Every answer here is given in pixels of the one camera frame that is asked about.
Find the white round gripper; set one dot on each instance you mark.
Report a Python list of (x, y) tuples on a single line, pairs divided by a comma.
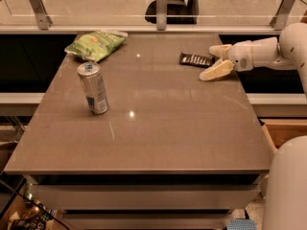
[(241, 56)]

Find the dark chocolate rxbar wrapper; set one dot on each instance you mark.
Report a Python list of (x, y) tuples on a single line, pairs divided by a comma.
[(195, 60)]

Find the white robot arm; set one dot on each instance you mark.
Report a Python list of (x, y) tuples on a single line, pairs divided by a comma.
[(286, 195)]

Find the silver blue redbull can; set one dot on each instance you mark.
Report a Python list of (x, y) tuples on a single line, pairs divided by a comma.
[(93, 86)]

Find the black office chair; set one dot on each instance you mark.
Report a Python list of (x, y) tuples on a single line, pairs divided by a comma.
[(178, 12)]

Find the cardboard box with items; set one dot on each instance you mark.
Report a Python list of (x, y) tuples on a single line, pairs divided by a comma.
[(279, 131)]

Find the green chip bag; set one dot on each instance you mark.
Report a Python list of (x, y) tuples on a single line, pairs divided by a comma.
[(97, 45)]

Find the blue perforated basket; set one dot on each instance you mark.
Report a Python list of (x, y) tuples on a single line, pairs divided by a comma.
[(241, 224)]

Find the upper grey drawer front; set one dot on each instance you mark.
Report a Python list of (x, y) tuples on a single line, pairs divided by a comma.
[(141, 197)]

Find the grey drawer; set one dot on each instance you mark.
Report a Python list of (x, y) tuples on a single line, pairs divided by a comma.
[(147, 221), (141, 197)]

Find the lower grey drawer front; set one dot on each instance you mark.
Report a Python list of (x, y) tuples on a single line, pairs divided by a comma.
[(147, 221)]

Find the box of snacks lower left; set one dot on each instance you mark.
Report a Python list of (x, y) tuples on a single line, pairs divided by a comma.
[(34, 217)]

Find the right metal railing post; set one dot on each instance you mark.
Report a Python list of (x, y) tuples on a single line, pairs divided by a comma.
[(279, 20)]

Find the metal railing post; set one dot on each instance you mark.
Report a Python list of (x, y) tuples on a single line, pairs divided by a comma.
[(161, 15), (279, 20), (42, 18)]

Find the middle metal railing post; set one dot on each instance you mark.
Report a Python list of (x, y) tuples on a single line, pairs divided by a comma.
[(161, 15)]

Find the left metal railing post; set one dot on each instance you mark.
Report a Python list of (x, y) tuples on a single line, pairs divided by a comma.
[(42, 18)]

